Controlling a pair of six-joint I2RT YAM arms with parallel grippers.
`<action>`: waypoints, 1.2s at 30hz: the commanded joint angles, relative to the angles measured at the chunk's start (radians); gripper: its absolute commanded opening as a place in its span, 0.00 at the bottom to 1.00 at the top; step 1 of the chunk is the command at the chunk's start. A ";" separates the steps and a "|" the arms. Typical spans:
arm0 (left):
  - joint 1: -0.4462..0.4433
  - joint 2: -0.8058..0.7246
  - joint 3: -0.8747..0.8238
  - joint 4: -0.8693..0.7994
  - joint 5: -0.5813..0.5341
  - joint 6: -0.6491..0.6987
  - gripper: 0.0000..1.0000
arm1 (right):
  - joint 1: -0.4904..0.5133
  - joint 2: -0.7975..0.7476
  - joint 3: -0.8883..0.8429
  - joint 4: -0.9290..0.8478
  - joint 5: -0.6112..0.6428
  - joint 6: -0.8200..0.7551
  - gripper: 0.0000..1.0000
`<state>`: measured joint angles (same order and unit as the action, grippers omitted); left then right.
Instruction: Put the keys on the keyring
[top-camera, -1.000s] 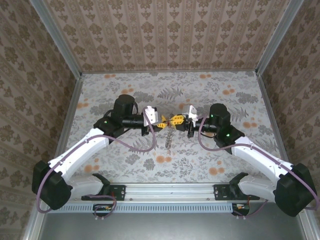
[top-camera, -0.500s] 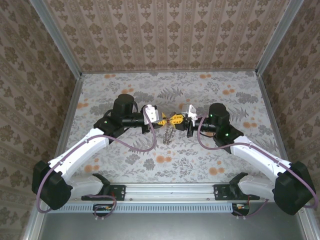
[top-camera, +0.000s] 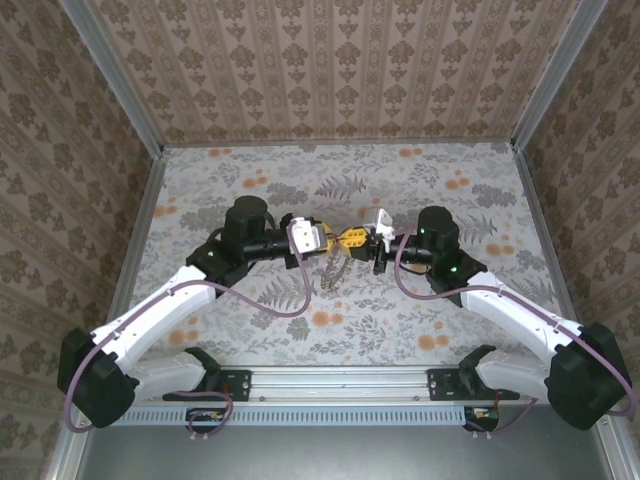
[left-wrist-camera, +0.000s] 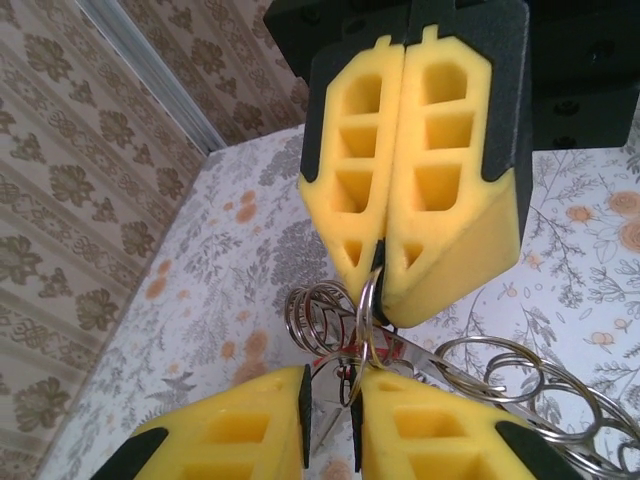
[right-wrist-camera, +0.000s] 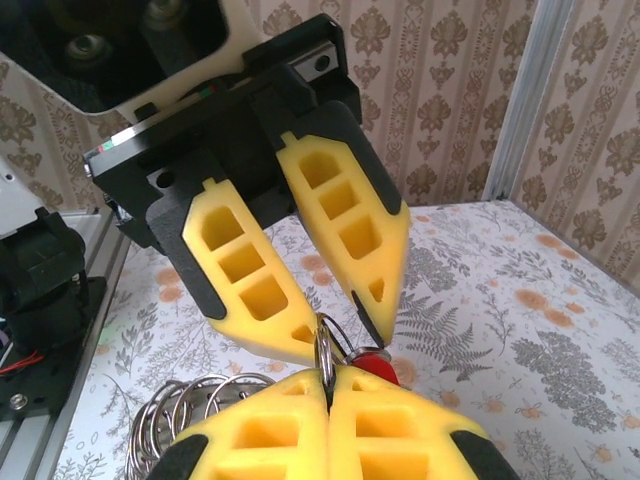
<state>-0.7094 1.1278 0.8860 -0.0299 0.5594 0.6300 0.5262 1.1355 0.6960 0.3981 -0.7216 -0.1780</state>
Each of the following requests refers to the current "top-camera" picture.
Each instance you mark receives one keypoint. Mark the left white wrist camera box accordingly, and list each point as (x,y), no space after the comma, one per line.
(306,236)

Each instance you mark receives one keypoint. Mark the grey steel panel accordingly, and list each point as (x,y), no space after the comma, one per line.
(340,450)

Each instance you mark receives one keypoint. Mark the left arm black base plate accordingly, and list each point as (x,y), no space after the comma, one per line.
(235,384)

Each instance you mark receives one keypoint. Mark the aluminium frame post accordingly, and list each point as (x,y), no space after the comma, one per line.
(555,75)
(115,80)

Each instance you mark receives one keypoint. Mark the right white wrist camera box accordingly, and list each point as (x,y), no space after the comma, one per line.
(377,221)

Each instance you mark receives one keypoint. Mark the small connector circuit board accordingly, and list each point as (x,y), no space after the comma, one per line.
(482,416)
(207,417)

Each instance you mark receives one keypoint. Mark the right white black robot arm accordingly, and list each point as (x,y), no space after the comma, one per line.
(520,315)

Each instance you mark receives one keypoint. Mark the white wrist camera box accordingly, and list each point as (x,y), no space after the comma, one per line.
(306,236)
(377,221)

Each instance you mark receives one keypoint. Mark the aluminium mounting rail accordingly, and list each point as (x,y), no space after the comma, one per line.
(340,382)

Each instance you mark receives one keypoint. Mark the aluminium table side rail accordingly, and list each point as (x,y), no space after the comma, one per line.
(145,220)
(542,210)

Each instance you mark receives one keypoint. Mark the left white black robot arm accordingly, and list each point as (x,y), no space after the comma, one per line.
(150,320)

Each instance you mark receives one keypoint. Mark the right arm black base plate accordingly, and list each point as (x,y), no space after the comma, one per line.
(445,384)

